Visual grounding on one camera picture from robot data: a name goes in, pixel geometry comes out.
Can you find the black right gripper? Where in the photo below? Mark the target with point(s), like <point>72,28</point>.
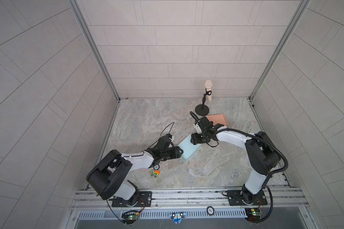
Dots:
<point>194,139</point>

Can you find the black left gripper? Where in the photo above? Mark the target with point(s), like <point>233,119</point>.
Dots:
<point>175,152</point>

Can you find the light blue cardboard box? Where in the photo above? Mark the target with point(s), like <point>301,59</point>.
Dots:
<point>188,148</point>

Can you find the pink paper box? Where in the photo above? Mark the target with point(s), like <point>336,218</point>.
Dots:
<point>217,119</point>

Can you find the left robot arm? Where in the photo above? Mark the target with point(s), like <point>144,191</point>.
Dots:
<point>108,177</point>

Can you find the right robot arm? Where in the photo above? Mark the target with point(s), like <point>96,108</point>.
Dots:
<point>265,159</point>

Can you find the small colourful toy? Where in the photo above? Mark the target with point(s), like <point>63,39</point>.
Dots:
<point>155,173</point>

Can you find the beige microphone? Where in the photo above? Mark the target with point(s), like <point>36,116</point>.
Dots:
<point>208,90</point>

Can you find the blue sticker marker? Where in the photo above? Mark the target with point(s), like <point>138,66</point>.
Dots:
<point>177,217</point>

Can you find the round black white badge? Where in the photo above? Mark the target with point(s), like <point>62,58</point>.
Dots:
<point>210,211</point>

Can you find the left green circuit board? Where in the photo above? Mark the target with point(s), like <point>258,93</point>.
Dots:
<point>130,217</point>

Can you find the green circuit board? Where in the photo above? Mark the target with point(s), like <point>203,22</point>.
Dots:
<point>253,214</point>
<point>130,217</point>

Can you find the right green circuit board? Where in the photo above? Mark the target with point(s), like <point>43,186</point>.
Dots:
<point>253,214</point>

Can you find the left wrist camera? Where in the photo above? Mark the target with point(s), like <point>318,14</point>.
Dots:
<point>170,136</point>

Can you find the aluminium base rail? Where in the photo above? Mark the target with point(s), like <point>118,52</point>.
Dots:
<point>161,203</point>

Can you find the aluminium corner post right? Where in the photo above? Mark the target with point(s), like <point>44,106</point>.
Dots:
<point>298,14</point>

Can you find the aluminium corner post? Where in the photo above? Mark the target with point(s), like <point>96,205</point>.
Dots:
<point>298,14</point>
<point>89,39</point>

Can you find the aluminium corner post left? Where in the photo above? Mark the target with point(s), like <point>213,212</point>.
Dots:
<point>89,39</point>

